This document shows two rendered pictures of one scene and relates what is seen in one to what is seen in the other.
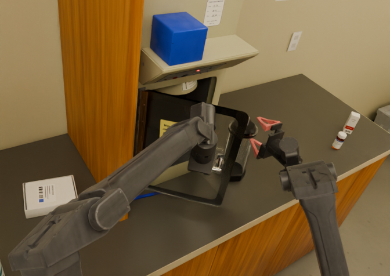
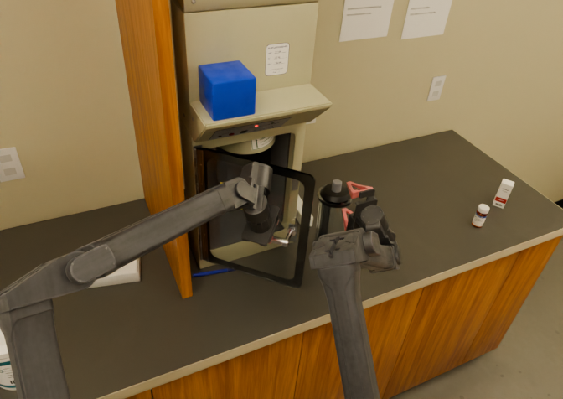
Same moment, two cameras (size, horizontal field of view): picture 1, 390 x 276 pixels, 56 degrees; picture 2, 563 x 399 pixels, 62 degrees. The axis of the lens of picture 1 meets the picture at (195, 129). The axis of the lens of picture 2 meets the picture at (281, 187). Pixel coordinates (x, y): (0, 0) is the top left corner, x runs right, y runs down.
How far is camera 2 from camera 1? 0.29 m
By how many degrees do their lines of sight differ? 11
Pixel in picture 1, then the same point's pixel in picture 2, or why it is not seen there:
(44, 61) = (115, 117)
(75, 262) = (44, 311)
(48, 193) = not seen: hidden behind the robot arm
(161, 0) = (207, 49)
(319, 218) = (334, 292)
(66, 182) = not seen: hidden behind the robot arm
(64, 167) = not seen: hidden behind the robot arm
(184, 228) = (255, 312)
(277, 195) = (381, 280)
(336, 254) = (351, 334)
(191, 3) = (246, 50)
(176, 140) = (204, 202)
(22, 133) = (95, 197)
